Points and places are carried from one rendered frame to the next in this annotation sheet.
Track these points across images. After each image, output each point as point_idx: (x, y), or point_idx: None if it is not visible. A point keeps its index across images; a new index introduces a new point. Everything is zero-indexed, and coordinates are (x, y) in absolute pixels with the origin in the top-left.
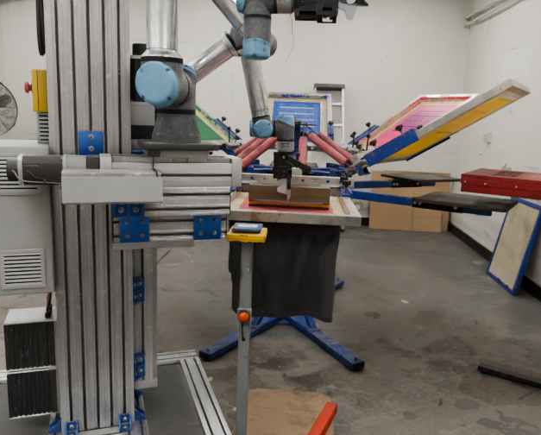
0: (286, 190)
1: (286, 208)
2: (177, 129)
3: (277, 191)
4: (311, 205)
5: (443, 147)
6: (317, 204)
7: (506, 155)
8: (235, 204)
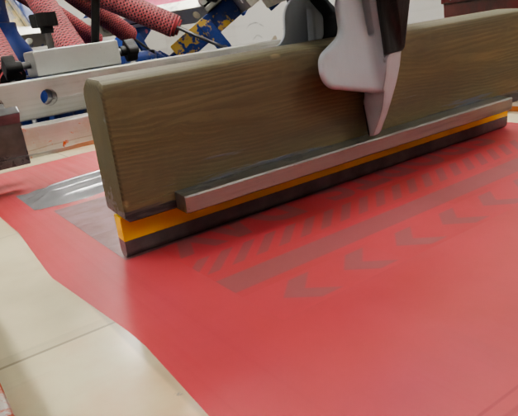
0: (371, 63)
1: (363, 186)
2: None
3: (325, 82)
4: (448, 130)
5: (149, 43)
6: (497, 112)
7: (271, 24)
8: (6, 281)
